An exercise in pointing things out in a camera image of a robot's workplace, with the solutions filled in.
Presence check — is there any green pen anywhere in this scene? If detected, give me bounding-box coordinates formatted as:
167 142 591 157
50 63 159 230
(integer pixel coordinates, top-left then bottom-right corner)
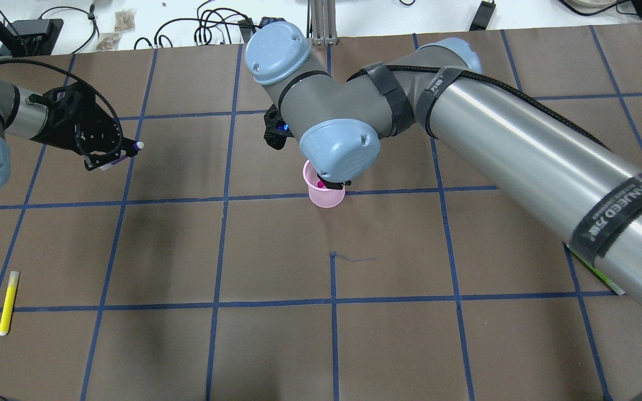
567 247 626 296

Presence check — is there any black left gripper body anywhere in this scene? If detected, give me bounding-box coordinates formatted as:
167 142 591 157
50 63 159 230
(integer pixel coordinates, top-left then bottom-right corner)
28 84 125 159

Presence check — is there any black power adapter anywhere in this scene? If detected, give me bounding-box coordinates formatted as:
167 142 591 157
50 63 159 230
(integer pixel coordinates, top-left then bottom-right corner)
258 16 287 28
468 1 496 31

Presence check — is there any black camera stand base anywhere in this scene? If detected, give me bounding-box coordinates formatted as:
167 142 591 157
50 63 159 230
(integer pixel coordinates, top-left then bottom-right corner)
0 6 65 57

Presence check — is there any purple pen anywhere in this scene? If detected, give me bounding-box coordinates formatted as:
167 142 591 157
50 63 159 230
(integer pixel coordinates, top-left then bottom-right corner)
99 139 144 170

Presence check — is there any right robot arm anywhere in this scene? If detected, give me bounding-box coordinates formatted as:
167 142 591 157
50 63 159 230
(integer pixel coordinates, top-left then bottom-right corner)
245 21 642 306

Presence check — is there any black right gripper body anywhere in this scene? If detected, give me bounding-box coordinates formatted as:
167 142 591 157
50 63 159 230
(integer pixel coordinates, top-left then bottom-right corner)
263 104 294 150

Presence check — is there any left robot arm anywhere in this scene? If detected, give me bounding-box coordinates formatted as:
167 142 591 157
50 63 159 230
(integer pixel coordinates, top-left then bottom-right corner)
0 58 144 188

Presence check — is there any yellow pen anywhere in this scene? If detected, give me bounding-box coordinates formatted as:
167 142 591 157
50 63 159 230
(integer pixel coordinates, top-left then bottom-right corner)
0 271 20 336

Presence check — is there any black cables bundle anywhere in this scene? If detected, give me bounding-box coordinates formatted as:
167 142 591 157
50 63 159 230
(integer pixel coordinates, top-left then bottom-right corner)
133 0 266 51

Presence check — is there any brown paper table cover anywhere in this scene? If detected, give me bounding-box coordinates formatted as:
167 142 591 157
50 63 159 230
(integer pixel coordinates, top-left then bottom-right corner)
0 45 642 400

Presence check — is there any pink mesh cup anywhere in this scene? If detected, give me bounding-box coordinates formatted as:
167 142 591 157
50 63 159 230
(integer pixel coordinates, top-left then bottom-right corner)
301 160 346 208

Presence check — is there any snack bag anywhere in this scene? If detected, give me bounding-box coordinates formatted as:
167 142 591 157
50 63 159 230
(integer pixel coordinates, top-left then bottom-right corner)
96 31 122 52
114 8 136 33

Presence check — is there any aluminium frame post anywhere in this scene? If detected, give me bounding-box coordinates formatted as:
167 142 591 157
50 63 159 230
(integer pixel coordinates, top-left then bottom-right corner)
307 1 338 46

